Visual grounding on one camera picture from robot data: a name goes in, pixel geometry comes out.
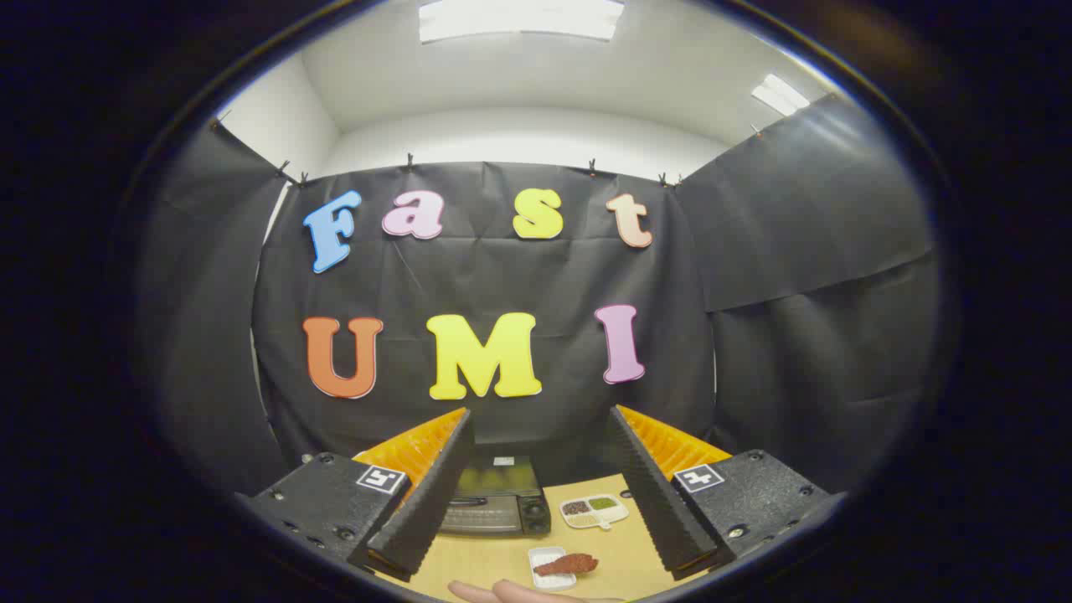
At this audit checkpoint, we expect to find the white divided condiment dish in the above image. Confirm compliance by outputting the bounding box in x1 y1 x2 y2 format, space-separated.
559 494 630 530

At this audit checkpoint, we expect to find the red raw steak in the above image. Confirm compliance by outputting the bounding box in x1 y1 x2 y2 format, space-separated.
533 553 600 577

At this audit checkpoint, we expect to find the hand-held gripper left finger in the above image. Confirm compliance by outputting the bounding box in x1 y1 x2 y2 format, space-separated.
237 408 476 583

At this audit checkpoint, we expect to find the black toaster oven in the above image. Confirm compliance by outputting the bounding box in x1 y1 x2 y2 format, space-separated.
435 455 552 537

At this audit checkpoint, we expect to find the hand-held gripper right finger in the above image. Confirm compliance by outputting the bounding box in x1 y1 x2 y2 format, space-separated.
605 405 847 581

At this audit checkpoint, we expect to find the white rectangular tray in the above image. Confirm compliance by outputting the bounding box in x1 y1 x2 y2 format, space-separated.
528 546 579 592

